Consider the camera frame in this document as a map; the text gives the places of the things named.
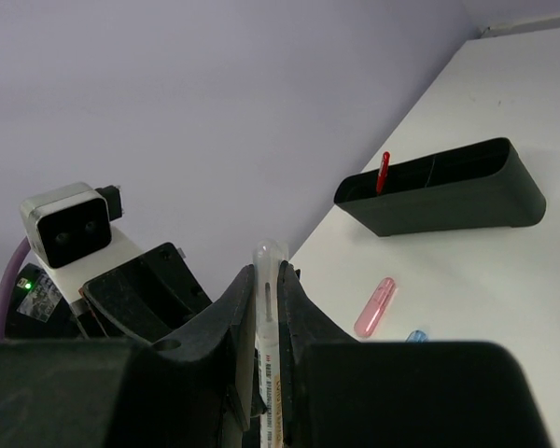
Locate clear pen cap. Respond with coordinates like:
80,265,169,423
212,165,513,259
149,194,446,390
253,239,288,332

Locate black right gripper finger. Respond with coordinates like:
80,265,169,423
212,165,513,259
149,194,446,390
277,262,552,447

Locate white refill pen red end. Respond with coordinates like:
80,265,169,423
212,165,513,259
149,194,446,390
251,279,286,448

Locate red gel pen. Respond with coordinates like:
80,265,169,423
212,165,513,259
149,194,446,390
375,151,391,195

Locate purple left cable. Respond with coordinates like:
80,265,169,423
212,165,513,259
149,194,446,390
0,237,32,344

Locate black pen holder box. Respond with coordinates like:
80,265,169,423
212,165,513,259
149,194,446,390
334,137,547,237

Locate blue pen cap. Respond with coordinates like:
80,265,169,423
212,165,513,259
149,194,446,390
406,329,428,343

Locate pink pen cap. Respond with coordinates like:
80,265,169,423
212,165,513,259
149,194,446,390
354,277,397,339

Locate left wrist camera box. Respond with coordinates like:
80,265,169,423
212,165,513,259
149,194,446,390
20,182,142,304

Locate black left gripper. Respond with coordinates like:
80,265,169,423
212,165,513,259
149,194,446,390
0,243,255,447

